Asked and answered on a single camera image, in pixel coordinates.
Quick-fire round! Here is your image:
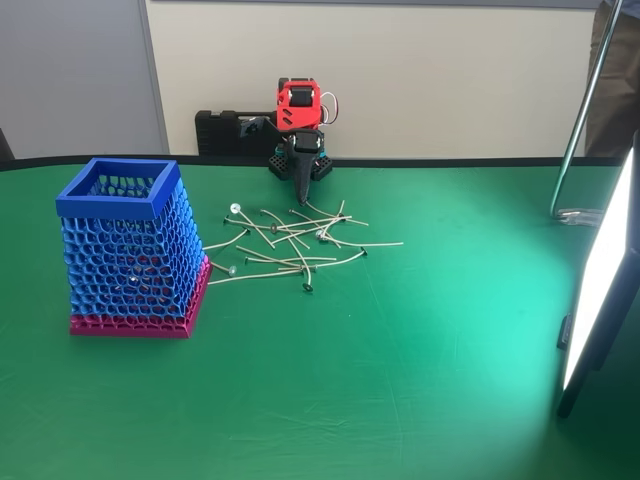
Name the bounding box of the bright LED light panel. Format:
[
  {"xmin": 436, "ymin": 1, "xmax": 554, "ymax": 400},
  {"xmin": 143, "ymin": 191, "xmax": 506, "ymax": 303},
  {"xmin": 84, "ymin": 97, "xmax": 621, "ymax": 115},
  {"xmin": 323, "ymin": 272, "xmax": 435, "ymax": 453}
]
[{"xmin": 555, "ymin": 128, "xmax": 640, "ymax": 420}]

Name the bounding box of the green cloth with black rim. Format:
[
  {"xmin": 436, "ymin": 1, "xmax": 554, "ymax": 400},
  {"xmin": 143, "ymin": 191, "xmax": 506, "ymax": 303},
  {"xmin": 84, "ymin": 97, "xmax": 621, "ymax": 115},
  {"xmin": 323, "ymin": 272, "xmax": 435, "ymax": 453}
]
[{"xmin": 0, "ymin": 155, "xmax": 640, "ymax": 480}]

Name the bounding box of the blue and magenta mesh basket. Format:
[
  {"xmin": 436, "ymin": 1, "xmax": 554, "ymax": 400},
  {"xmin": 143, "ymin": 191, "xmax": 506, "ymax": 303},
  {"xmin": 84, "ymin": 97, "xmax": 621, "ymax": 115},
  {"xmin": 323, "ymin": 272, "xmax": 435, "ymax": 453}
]
[{"xmin": 54, "ymin": 157, "xmax": 215, "ymax": 340}]

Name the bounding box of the silver metal stand pole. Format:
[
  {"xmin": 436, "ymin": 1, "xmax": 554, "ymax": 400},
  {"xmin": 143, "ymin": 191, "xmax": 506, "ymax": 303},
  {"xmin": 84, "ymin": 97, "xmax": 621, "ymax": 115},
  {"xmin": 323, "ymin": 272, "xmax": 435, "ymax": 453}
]
[{"xmin": 548, "ymin": 0, "xmax": 626, "ymax": 229}]

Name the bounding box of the person in brown clothing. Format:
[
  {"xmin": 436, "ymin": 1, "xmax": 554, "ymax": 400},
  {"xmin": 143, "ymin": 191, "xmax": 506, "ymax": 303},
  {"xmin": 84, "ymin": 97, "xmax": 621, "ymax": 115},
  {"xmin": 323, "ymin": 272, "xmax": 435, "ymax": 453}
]
[{"xmin": 584, "ymin": 0, "xmax": 640, "ymax": 159}]

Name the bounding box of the black plastic tool case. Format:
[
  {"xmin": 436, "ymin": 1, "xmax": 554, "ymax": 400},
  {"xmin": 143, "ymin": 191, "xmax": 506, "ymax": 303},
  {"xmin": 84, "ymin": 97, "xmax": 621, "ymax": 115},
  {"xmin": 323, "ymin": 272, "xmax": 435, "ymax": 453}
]
[{"xmin": 194, "ymin": 109, "xmax": 281, "ymax": 157}]

